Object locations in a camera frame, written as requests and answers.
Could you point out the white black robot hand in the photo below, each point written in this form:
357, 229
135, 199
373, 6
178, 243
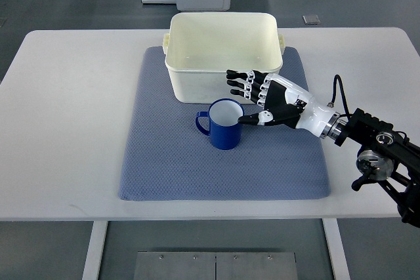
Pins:
283, 103

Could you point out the white table leg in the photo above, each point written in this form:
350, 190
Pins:
95, 250
335, 248

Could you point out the right white table leg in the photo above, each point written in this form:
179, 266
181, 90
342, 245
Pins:
335, 248

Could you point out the blue enamel mug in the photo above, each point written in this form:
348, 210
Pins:
220, 123

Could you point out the left white table leg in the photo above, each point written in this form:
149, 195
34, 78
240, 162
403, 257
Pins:
95, 250

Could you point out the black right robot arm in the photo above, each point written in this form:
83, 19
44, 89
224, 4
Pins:
386, 157

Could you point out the small grey floor plate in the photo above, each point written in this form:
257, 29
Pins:
311, 19

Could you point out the cream plastic box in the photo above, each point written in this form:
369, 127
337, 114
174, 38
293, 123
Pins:
201, 46

